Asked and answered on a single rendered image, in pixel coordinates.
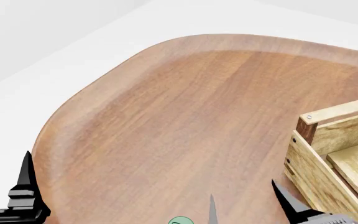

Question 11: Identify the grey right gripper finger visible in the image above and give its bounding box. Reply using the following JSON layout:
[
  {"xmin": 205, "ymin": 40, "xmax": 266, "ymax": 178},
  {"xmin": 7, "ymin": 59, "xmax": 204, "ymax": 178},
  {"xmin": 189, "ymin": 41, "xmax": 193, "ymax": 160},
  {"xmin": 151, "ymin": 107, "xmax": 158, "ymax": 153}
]
[{"xmin": 208, "ymin": 193, "xmax": 219, "ymax": 224}]

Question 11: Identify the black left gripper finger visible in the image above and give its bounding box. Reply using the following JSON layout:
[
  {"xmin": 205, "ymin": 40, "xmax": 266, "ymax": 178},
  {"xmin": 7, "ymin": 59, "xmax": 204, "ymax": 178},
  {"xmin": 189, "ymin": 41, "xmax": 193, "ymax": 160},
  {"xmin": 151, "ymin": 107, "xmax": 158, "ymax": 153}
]
[{"xmin": 7, "ymin": 150, "xmax": 52, "ymax": 218}]

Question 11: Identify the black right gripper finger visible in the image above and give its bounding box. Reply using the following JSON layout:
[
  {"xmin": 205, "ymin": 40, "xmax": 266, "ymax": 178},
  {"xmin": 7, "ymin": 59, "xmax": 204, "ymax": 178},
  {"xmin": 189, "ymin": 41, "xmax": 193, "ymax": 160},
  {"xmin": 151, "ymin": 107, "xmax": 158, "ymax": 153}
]
[{"xmin": 271, "ymin": 179, "xmax": 325, "ymax": 224}]

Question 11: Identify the small green round object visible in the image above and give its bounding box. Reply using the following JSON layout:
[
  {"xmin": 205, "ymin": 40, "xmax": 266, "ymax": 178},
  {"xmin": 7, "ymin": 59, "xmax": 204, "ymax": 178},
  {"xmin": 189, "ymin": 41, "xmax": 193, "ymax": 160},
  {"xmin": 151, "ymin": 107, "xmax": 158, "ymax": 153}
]
[{"xmin": 168, "ymin": 215, "xmax": 194, "ymax": 224}]

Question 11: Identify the large brown wooden tray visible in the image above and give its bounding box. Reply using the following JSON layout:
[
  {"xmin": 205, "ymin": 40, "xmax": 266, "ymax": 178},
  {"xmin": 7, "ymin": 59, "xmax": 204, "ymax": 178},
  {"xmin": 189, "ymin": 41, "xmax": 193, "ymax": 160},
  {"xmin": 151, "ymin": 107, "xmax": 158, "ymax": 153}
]
[{"xmin": 31, "ymin": 34, "xmax": 358, "ymax": 224}]

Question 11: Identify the light wooden slatted crate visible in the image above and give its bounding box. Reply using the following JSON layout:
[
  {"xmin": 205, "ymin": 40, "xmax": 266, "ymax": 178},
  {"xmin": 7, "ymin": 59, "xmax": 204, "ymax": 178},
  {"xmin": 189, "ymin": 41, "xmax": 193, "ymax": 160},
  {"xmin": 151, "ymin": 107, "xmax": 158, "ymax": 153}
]
[{"xmin": 283, "ymin": 95, "xmax": 358, "ymax": 224}]

